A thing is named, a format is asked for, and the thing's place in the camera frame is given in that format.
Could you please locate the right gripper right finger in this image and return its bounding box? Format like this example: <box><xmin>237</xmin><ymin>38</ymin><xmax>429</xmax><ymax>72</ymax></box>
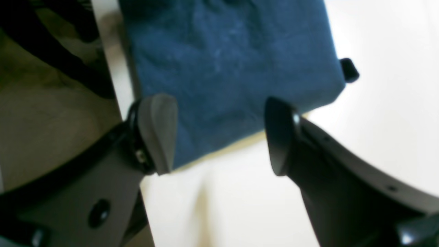
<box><xmin>264</xmin><ymin>97</ymin><xmax>438</xmax><ymax>247</ymax></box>

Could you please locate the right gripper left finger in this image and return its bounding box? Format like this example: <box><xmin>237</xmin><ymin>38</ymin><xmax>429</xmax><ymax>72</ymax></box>
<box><xmin>1</xmin><ymin>94</ymin><xmax>178</xmax><ymax>247</ymax></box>

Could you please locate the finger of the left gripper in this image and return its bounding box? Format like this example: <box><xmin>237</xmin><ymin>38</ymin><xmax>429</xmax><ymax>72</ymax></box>
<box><xmin>339</xmin><ymin>58</ymin><xmax>360</xmax><ymax>83</ymax></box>

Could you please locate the dark blue t-shirt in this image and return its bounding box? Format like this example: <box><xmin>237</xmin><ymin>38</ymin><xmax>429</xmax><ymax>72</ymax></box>
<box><xmin>119</xmin><ymin>0</ymin><xmax>346</xmax><ymax>168</ymax></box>

